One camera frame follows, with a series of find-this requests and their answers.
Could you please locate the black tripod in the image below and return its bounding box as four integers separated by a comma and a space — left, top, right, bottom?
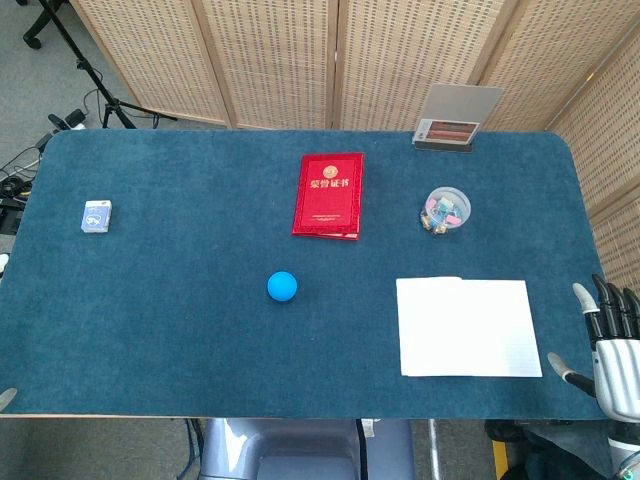
37, 0, 177, 131

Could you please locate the clear jar of binder clips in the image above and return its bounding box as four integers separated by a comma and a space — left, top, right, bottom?
419, 185, 473, 237

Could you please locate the blue white card box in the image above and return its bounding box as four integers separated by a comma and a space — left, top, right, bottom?
80, 199, 114, 235

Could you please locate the yellow Lexicon book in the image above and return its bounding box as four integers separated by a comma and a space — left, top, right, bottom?
395, 277, 544, 379

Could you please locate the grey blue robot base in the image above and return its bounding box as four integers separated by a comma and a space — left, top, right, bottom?
198, 417, 417, 480

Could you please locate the grey card display stand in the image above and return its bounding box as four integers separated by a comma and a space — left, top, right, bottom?
410, 83, 505, 153

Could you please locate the blue ball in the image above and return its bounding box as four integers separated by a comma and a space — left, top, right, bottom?
266, 270, 299, 303

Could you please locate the blue fabric table mat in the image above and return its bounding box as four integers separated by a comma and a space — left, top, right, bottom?
0, 128, 610, 422

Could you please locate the red certificate folder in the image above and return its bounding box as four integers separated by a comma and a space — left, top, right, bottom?
291, 152, 366, 244

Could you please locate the blue cable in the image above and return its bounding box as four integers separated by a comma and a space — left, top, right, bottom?
182, 418, 202, 477

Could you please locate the black cable on robot base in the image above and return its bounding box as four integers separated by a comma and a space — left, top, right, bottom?
354, 418, 370, 480

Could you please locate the tangle of floor cables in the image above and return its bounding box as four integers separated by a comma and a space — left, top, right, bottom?
0, 130, 54, 237

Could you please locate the red photo postcard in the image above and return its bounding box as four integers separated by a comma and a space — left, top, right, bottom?
412, 117, 483, 147

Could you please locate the black office chair base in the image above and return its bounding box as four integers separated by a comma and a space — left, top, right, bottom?
21, 0, 54, 50

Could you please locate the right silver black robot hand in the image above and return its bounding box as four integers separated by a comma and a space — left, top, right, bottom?
547, 273, 640, 424

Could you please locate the black power strip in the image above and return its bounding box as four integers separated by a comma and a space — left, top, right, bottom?
47, 108, 89, 132

